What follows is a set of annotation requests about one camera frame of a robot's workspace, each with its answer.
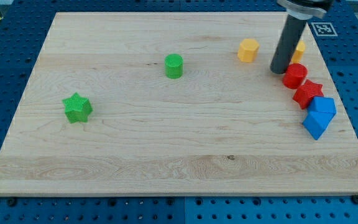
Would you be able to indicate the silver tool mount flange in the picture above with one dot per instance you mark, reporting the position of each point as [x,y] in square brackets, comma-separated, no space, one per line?
[306,9]

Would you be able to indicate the yellow block behind stick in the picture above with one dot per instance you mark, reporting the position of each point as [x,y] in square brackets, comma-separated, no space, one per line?
[299,51]

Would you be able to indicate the dark grey pusher stick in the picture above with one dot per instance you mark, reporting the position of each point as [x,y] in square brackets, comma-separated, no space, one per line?
[287,44]

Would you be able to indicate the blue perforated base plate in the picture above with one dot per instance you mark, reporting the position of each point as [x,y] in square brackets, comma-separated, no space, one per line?
[22,33]

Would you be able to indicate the green star block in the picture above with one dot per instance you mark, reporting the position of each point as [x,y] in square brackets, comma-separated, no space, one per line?
[77,108]

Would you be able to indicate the red cylinder block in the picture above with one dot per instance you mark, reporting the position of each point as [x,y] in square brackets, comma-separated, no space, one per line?
[294,75]

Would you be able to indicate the blue cube block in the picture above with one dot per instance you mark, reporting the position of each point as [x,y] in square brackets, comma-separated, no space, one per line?
[317,122]

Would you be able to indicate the red star block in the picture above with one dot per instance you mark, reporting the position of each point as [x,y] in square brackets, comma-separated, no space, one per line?
[306,92]

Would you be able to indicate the green cylinder block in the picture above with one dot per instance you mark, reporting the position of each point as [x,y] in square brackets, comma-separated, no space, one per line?
[173,66]

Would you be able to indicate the white fiducial marker tag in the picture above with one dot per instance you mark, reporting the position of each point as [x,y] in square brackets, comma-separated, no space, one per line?
[324,29]

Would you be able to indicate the yellow hexagon block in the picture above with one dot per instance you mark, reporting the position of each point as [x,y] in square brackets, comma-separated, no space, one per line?
[248,50]

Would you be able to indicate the light wooden board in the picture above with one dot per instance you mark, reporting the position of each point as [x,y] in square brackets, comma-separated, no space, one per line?
[224,128]

